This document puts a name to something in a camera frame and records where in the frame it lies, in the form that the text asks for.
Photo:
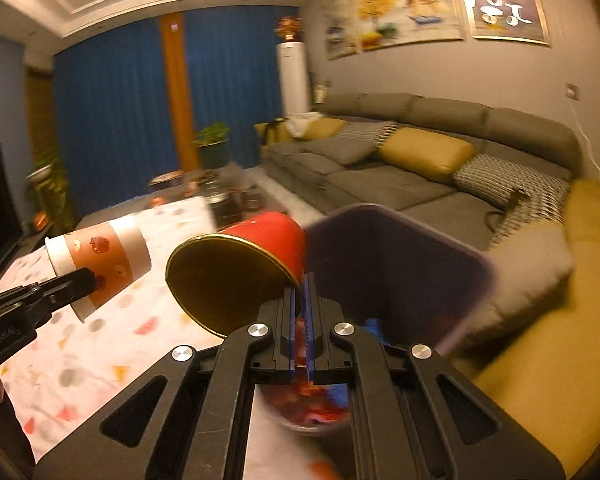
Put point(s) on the wooden cabinet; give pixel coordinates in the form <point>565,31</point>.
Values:
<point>40,110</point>

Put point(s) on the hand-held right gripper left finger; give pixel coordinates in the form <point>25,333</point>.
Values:
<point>296,325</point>

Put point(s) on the dark grey trash bin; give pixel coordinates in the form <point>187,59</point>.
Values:
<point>390,270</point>

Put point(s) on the grey and yellow sofa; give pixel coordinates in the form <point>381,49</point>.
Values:
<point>380,185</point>

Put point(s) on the trailing potted plant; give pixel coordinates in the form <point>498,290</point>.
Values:
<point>50,185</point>

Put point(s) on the white cloth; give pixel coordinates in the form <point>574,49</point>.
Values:
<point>302,122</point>

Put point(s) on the large yellow cushion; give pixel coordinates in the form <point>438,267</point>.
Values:
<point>425,155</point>

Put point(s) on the orange flower arrangement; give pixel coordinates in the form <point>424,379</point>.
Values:
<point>287,29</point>

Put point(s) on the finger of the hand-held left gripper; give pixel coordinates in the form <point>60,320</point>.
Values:
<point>75,284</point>

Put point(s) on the small orange lantern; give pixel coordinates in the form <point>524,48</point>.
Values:
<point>40,220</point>

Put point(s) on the small yellow cushion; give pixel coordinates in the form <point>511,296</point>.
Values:
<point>322,129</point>

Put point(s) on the wall socket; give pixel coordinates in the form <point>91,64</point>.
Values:
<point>572,91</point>

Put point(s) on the potted plant in dark pot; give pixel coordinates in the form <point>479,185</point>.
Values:
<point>212,142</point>

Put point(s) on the framed purple painting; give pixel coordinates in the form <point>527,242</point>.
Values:
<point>502,5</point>

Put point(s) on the flat grey cushion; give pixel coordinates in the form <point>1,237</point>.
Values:
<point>347,150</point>

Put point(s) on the framed sailboat painting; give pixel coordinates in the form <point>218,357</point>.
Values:
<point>410,10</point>

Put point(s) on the white and orange paper cup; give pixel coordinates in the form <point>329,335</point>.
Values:
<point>110,250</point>

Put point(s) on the orange curtain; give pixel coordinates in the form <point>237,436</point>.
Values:
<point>180,90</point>

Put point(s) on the black and white patterned cushion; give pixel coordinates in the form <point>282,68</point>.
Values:
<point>525,217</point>
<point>375,132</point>
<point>510,180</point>

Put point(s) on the flat printed box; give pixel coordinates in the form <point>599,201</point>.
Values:
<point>167,178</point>

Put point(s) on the white standing air conditioner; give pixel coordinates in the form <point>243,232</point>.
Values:
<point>294,80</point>

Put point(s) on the blue curtain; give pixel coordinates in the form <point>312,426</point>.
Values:
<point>115,110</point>
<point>240,80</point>

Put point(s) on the red paper cup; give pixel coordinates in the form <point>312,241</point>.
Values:
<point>275,235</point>

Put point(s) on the small framed painting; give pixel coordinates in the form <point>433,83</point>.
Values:
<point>341,30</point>

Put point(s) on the large grey cushion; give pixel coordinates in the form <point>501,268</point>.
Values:
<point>530,270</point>

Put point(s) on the dark coffee table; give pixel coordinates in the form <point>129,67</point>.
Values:
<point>230,200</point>

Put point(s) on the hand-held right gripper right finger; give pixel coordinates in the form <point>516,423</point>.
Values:
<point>312,325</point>

